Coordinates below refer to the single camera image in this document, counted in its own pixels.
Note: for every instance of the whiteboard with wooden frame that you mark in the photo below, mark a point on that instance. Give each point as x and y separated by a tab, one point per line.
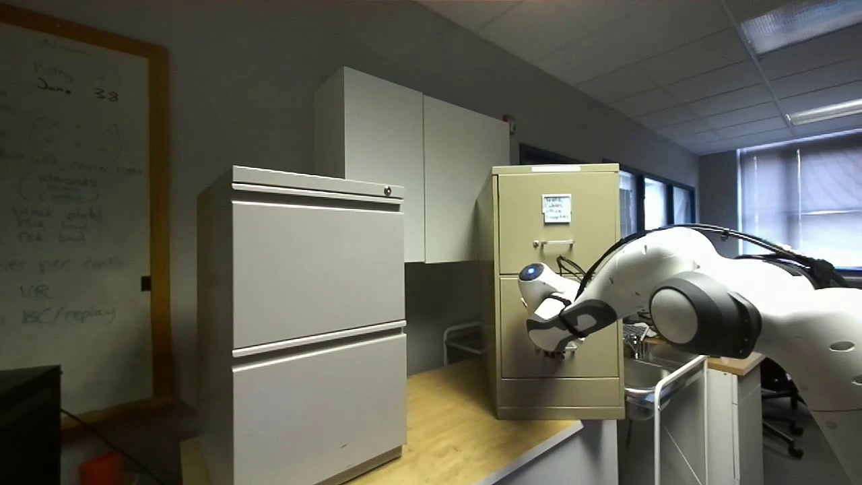
74	215

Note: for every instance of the orange object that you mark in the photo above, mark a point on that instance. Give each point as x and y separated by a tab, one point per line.
101	469

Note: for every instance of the beige drawer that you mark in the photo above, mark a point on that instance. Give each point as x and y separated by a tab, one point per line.
518	222
515	357

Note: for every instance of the ceiling light panel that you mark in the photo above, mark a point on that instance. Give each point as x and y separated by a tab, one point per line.
801	23
825	112

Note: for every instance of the white paper label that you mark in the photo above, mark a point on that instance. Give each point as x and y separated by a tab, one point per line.
556	208

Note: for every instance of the grey drawer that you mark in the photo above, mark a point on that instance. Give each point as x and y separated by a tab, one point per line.
316	404
316	269

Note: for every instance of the black office chair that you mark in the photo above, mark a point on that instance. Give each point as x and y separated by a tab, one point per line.
781	404

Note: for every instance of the grey upper drawer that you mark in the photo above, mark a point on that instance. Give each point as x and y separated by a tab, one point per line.
316	269

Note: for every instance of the desk with wooden top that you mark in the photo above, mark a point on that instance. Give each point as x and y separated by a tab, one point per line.
737	417

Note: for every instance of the window with blinds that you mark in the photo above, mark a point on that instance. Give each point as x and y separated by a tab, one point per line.
801	195

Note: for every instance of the grey filing cabinet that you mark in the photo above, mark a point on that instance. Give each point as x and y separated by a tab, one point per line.
310	283

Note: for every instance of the wall cabinet door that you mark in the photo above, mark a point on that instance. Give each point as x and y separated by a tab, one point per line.
384	155
465	182

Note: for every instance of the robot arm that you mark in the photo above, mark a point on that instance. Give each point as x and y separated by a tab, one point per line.
680	276

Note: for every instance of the white wall cabinet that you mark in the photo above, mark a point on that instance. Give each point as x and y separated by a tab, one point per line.
404	148

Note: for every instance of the beige filing cabinet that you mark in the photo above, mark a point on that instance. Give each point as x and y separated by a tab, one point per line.
559	397

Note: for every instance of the beige upper drawer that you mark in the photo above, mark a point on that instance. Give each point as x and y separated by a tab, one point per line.
518	222

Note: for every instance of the grey lower drawer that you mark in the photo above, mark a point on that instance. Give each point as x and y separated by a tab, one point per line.
316	404

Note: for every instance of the beige lower drawer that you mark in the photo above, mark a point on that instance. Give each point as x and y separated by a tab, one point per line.
515	357

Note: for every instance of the black box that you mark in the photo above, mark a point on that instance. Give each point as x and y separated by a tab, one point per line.
27	424

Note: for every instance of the metal cart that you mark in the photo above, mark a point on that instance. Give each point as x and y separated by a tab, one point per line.
650	397

